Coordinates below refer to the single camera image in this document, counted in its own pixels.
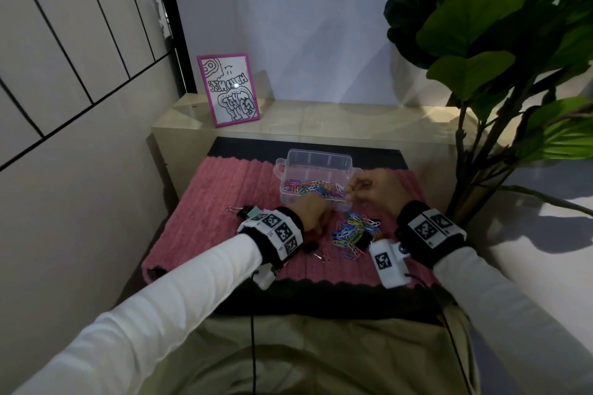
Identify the person's right hand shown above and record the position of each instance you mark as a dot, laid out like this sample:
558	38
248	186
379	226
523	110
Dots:
380	191

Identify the person's left hand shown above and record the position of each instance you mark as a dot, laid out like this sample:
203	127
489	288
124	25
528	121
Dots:
310	214

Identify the black binder clip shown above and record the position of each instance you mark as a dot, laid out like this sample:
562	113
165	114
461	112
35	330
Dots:
310	246
243	212
366	239

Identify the transparent storage box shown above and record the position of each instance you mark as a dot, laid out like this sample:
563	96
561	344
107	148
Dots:
319	163

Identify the person's left forearm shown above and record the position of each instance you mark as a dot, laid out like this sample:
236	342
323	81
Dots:
139	316

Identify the person's right forearm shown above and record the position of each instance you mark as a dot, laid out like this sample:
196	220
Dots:
514	320

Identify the person's olive trousers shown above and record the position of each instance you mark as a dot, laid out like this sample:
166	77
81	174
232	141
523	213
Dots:
324	357

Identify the black left wristband with markers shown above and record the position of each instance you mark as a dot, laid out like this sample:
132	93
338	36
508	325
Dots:
273	235

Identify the black wristband with markers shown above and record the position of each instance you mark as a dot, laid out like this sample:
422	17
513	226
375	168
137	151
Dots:
431	232
273	235

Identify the black right wristband with markers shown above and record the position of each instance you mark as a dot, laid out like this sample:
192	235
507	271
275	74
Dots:
431	232

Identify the beige wooden shelf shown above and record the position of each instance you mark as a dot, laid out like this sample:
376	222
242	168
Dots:
356	121

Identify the pink ribbed mat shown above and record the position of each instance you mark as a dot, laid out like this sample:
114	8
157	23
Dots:
208	223

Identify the pink framed drawing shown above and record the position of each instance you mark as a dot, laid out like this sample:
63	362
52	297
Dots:
229	90

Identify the green leafy plant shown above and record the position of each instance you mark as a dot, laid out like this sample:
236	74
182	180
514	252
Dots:
472	19

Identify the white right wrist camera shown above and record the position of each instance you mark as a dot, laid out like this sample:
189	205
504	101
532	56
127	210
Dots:
388	265

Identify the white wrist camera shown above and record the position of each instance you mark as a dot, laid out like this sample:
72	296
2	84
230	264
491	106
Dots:
388	265
264	279

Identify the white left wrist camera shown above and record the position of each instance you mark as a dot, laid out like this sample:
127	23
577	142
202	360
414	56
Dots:
264	279

